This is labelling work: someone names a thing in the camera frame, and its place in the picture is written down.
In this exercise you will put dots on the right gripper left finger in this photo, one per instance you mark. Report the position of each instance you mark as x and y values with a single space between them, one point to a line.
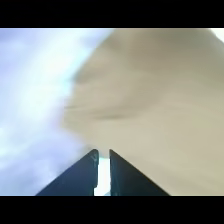
78 178

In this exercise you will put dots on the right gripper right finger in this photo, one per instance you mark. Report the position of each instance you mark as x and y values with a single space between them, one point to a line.
128 180

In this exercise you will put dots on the brown garment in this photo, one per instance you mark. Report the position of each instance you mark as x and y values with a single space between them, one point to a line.
150 100

